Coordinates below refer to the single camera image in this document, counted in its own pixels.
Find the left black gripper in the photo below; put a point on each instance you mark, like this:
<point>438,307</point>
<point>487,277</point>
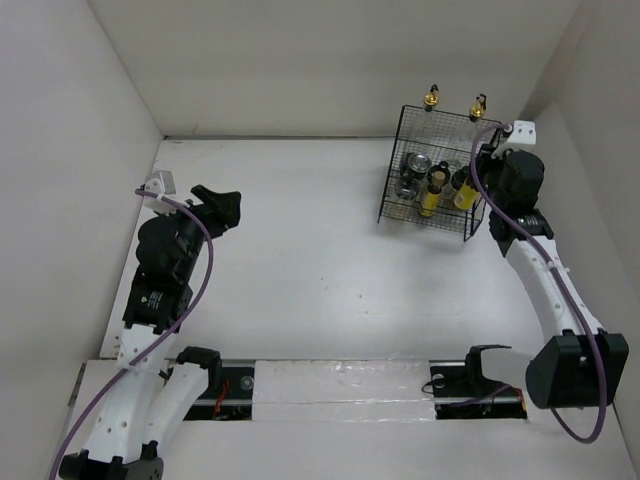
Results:
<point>228,207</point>

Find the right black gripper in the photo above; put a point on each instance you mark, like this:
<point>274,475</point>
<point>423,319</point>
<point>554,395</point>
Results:
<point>484,161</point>

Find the small yellow bottle cork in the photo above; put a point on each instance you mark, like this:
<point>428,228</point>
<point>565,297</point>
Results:
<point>431,199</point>
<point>465,197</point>

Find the clear oil bottle gold spout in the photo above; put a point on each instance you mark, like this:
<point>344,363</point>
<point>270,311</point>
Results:
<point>478,109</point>

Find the tan spice grinder silver top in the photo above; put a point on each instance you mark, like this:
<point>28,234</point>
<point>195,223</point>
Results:
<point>406,192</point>

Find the dark sauce bottle gold spout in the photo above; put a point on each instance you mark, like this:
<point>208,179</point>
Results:
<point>431,99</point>

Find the brown spice shaker black top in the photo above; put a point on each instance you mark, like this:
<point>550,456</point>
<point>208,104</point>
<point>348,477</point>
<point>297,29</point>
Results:
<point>459,177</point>

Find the black top salt shaker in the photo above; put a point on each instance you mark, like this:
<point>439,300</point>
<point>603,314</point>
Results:
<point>442,166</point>

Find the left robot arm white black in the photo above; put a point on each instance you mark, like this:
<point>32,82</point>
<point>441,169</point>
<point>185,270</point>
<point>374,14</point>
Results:
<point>124,431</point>

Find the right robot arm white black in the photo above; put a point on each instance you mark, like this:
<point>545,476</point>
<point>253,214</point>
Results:
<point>581,363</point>

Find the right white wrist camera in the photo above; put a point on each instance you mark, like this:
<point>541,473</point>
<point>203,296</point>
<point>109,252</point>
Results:
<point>521,135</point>

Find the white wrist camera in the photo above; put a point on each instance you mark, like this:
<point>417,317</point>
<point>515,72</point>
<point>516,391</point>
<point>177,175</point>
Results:
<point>159,183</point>
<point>521,135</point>

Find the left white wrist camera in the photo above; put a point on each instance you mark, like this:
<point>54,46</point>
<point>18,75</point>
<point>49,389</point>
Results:
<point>159,183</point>

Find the black wire rack basket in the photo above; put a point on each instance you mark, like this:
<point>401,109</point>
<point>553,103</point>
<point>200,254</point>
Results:
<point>442,136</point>

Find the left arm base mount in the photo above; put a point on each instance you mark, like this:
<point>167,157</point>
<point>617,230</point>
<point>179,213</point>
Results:
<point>232,401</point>

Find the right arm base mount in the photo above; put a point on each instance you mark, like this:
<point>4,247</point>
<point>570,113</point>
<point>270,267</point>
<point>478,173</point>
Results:
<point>457,397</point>

